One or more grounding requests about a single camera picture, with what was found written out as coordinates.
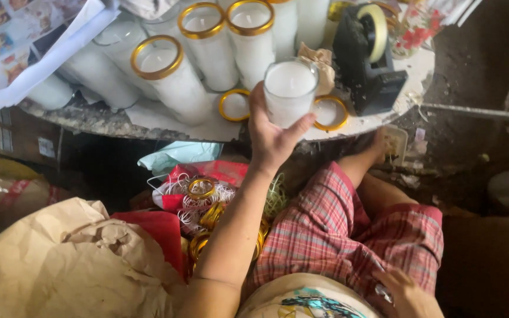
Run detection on light green plastic bag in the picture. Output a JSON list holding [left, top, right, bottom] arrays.
[[137, 141, 224, 177]]

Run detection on cream printed shirt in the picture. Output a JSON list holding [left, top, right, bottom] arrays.
[[236, 272, 384, 318]]

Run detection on clear plastic piece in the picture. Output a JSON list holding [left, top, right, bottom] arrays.
[[374, 283, 394, 305]]

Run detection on brown cardboard box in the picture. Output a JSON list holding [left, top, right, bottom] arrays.
[[0, 86, 63, 169]]

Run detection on black tape dispenser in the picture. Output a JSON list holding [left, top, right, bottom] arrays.
[[332, 4, 409, 117]]

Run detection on large crumpled brown paper bag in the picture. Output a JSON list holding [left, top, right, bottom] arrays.
[[0, 196, 186, 318]]

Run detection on red plaid shorts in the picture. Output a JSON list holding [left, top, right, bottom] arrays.
[[245, 161, 444, 306]]

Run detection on tan sack with red stripe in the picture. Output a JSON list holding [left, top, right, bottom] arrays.
[[0, 157, 67, 221]]

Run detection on red floral printed glass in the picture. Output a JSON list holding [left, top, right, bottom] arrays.
[[387, 2, 446, 60]]

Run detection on heap of gold rings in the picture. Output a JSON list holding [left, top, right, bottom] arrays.
[[148, 172, 273, 276]]

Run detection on cluster of tall white candles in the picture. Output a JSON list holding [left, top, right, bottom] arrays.
[[27, 0, 332, 126]]

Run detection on white candle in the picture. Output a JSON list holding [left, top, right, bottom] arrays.
[[263, 57, 320, 130]]

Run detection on grey metal rod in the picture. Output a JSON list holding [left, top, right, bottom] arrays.
[[422, 102, 509, 123]]

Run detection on person's leg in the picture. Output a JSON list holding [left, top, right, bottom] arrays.
[[336, 128, 419, 221]]

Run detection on person's left hand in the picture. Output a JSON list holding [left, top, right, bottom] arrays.
[[247, 81, 318, 176]]

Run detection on person's right hand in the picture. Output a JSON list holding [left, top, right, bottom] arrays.
[[371, 268, 444, 318]]

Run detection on printed newspaper sheets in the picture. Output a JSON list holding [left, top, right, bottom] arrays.
[[0, 0, 122, 112]]

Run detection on red plastic bag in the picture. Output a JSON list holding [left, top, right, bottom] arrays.
[[111, 160, 251, 276]]

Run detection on crumpled brown paper scrap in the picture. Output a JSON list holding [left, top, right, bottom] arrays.
[[297, 42, 336, 96]]

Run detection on cream sandal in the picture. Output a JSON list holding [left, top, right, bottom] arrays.
[[382, 125, 409, 167]]

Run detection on loose gold ring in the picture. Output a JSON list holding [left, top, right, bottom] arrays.
[[218, 88, 252, 123], [313, 95, 350, 132]]

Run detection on clear tape roll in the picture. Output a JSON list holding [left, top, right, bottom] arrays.
[[356, 4, 389, 64]]

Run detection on yellow green raffia bundle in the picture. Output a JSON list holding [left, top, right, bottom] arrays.
[[263, 172, 290, 221]]

